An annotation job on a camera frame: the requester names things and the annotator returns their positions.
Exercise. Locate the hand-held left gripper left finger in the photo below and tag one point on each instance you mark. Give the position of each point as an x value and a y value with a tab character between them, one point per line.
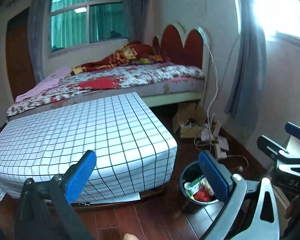
80	177

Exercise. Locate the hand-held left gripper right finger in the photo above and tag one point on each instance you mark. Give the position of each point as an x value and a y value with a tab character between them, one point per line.
215	177

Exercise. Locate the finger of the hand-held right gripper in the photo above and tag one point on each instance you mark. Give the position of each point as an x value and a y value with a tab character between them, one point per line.
295	130
270	146

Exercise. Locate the beige plastic bag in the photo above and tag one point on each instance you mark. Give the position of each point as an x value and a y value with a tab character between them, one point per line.
208	186

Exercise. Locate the red plastic bag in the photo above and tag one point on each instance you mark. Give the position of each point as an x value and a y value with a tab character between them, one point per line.
202	195

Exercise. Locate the green milk carton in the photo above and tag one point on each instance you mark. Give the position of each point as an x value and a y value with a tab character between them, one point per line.
193	186

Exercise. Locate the black trash bin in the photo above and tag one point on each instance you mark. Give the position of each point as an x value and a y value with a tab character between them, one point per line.
190	205

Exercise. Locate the person's right hand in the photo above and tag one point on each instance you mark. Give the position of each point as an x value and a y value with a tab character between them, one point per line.
292	207

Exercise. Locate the white power strip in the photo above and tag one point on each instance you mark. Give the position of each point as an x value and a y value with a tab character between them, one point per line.
221	146

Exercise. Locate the cardboard box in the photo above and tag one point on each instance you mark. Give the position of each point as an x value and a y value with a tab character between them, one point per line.
187	122

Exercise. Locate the grey curtain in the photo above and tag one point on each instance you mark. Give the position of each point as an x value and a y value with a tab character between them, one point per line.
135	12
250	67
37	42

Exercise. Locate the person's bare knee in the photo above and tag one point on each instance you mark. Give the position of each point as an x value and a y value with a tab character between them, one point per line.
130	237

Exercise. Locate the pink cloth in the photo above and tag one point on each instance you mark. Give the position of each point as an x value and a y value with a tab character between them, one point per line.
52	80

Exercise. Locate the floral bedspread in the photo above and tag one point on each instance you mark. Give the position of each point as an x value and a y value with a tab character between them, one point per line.
140	76

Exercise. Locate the bright window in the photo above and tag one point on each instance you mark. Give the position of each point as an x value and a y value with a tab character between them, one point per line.
285	5

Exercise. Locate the red patterned blanket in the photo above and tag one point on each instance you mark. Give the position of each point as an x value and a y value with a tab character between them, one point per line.
122	55

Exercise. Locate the brown wooden door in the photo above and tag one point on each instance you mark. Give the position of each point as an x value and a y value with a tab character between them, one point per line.
18	60

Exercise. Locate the red heart-shaped headboard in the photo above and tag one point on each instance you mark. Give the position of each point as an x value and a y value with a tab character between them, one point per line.
180	45

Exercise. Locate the window with green curtain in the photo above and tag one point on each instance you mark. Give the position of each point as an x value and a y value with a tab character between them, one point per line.
90	20

